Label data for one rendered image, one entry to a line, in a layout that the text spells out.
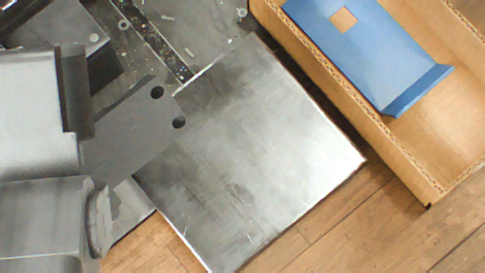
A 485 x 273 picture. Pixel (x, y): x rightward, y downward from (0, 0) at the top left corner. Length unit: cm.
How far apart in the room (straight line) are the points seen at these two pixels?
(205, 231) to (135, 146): 21
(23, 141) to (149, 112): 11
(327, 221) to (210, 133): 13
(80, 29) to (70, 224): 36
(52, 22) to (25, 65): 28
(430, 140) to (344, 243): 12
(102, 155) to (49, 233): 15
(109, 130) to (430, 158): 34
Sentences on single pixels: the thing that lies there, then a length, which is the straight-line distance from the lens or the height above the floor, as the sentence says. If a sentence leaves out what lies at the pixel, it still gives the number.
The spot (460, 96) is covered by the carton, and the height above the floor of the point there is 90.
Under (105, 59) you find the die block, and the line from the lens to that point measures 86.
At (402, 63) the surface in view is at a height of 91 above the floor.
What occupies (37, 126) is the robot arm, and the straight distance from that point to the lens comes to 57.
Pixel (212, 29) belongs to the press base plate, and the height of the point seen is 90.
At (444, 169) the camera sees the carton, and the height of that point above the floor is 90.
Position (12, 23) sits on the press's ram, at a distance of 71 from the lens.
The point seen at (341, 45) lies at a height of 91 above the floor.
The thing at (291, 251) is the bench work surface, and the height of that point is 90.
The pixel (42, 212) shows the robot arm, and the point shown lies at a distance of 51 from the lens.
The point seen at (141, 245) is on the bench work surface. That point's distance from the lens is 87.
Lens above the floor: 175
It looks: 75 degrees down
